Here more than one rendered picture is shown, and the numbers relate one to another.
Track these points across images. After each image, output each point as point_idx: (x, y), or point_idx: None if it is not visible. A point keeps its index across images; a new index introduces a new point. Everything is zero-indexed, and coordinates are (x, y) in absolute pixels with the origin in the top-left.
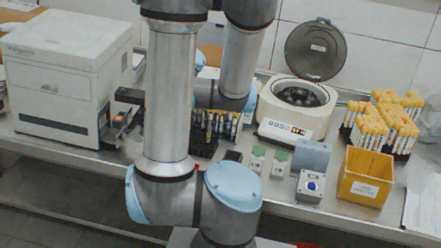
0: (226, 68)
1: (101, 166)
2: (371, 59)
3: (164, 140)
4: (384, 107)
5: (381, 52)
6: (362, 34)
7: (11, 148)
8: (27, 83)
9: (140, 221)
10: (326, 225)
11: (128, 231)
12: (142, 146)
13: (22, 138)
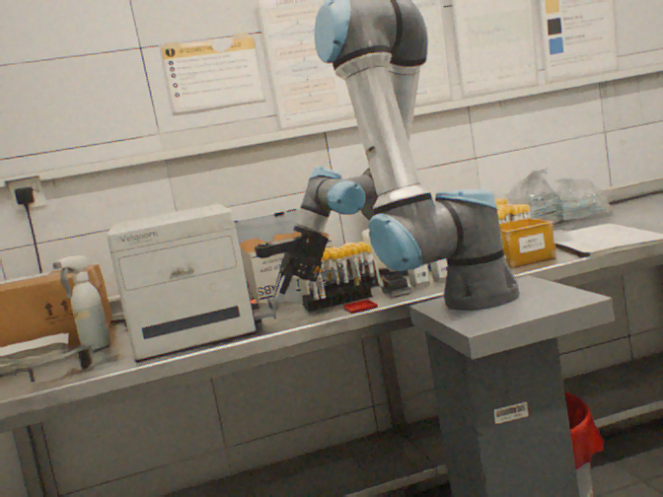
0: None
1: (271, 342)
2: (436, 189)
3: (404, 163)
4: None
5: (441, 177)
6: (416, 169)
7: (144, 379)
8: (152, 277)
9: (412, 256)
10: None
11: None
12: (295, 317)
13: (154, 360)
